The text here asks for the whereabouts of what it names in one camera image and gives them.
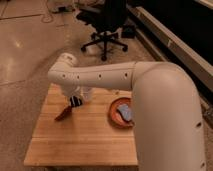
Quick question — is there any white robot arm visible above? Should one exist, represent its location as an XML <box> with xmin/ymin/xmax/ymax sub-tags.
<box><xmin>48</xmin><ymin>53</ymin><xmax>207</xmax><ymax>171</ymax></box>

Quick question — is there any blue cloth in bowl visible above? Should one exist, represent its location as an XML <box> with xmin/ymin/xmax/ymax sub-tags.
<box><xmin>117</xmin><ymin>104</ymin><xmax>132</xmax><ymax>122</ymax></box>

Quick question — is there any white ceramic cup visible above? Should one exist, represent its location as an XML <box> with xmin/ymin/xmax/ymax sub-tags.
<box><xmin>82</xmin><ymin>87</ymin><xmax>93</xmax><ymax>102</ymax></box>

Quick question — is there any wooden table board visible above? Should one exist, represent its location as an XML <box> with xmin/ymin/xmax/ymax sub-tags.
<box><xmin>24</xmin><ymin>84</ymin><xmax>137</xmax><ymax>166</ymax></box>

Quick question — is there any long wall rail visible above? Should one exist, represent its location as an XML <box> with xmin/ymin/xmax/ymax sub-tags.
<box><xmin>127</xmin><ymin>4</ymin><xmax>213</xmax><ymax>125</ymax></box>

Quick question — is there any black office chair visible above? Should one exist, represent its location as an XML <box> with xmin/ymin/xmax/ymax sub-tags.
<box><xmin>76</xmin><ymin>0</ymin><xmax>128</xmax><ymax>61</ymax></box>

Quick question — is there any small black box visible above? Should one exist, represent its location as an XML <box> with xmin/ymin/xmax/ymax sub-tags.
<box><xmin>121</xmin><ymin>25</ymin><xmax>136</xmax><ymax>38</ymax></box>

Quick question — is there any orange bowl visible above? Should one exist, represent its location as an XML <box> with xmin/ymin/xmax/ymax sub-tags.
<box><xmin>108</xmin><ymin>97</ymin><xmax>134</xmax><ymax>129</ymax></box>

